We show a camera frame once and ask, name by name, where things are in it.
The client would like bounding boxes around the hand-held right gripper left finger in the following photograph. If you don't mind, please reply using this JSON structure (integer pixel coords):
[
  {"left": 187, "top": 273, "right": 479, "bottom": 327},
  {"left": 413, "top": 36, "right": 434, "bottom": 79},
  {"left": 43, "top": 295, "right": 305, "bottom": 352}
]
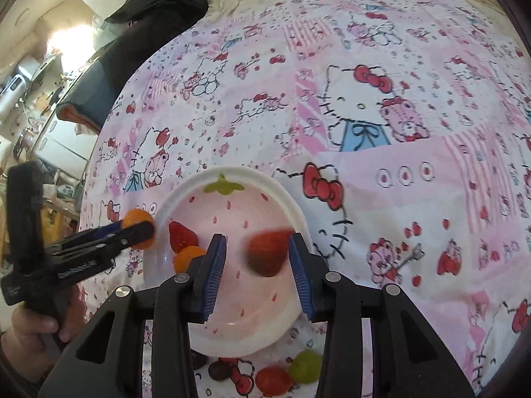
[{"left": 39, "top": 233, "right": 228, "bottom": 398}]

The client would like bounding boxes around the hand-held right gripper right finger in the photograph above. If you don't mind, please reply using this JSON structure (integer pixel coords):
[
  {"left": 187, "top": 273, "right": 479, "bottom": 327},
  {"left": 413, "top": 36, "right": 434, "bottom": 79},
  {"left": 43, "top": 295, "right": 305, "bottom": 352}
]
[{"left": 288, "top": 233, "right": 476, "bottom": 398}]

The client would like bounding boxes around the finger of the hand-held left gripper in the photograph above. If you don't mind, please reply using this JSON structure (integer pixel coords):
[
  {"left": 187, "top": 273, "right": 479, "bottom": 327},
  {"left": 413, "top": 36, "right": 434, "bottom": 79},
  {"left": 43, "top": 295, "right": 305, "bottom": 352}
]
[
  {"left": 77, "top": 221, "right": 155, "bottom": 243},
  {"left": 50, "top": 237, "right": 153, "bottom": 264}
]

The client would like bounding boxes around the orange tangerine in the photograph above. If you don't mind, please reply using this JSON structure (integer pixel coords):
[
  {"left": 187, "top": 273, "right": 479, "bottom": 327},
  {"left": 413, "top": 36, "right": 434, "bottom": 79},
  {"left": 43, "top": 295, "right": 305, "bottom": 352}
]
[
  {"left": 124, "top": 208, "right": 155, "bottom": 250},
  {"left": 173, "top": 245, "right": 207, "bottom": 276}
]

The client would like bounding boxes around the red strawberry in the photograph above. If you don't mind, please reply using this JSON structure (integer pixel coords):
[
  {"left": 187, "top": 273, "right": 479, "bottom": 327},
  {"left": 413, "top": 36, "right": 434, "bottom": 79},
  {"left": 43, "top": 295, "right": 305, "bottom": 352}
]
[
  {"left": 247, "top": 229, "right": 293, "bottom": 278},
  {"left": 254, "top": 365, "right": 293, "bottom": 397},
  {"left": 168, "top": 221, "right": 199, "bottom": 254}
]

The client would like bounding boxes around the white strawberry-print plate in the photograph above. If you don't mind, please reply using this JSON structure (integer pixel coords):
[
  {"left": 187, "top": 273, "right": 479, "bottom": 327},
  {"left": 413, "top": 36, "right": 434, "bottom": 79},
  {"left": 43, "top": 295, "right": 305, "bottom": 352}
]
[{"left": 143, "top": 166, "right": 314, "bottom": 359}]

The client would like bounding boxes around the green grape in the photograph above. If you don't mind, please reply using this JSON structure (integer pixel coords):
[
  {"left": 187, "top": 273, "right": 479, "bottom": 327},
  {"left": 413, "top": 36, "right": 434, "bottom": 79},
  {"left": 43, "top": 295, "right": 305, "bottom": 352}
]
[{"left": 288, "top": 349, "right": 323, "bottom": 383}]

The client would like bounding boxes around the red cherry tomato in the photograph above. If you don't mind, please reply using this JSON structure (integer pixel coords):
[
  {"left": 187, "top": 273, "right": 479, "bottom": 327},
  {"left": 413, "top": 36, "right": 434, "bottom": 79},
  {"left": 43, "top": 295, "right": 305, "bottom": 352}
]
[{"left": 207, "top": 359, "right": 233, "bottom": 381}]

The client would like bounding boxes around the person's left hand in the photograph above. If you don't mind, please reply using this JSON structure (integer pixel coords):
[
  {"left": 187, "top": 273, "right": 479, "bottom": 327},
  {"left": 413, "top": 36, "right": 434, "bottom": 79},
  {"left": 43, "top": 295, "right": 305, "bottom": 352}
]
[{"left": 0, "top": 287, "right": 89, "bottom": 383}]

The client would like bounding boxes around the white cabinet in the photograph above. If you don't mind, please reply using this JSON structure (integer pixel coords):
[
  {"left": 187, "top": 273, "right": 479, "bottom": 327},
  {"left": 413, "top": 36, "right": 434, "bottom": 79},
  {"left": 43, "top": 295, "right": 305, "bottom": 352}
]
[{"left": 33, "top": 112, "right": 98, "bottom": 166}]

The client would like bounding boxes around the pink cartoon-cat printed blanket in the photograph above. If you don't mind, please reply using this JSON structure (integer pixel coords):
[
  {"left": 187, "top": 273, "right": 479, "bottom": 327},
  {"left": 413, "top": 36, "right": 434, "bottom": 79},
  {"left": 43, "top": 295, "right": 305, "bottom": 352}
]
[{"left": 79, "top": 0, "right": 531, "bottom": 398}]

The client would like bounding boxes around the silver appliance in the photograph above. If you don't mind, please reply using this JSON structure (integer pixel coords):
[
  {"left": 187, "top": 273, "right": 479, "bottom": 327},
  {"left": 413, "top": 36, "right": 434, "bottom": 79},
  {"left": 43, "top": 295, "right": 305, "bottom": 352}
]
[{"left": 0, "top": 60, "right": 40, "bottom": 121}]

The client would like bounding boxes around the blue and orange cushion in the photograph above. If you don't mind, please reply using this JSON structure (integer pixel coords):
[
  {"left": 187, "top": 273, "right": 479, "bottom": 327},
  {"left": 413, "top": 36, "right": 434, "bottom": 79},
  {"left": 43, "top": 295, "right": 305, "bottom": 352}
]
[{"left": 56, "top": 29, "right": 175, "bottom": 133}]

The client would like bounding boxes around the black cloth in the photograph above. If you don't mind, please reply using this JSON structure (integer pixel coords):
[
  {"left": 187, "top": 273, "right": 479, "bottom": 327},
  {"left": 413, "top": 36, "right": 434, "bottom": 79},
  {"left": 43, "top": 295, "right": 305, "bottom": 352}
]
[{"left": 93, "top": 0, "right": 209, "bottom": 61}]

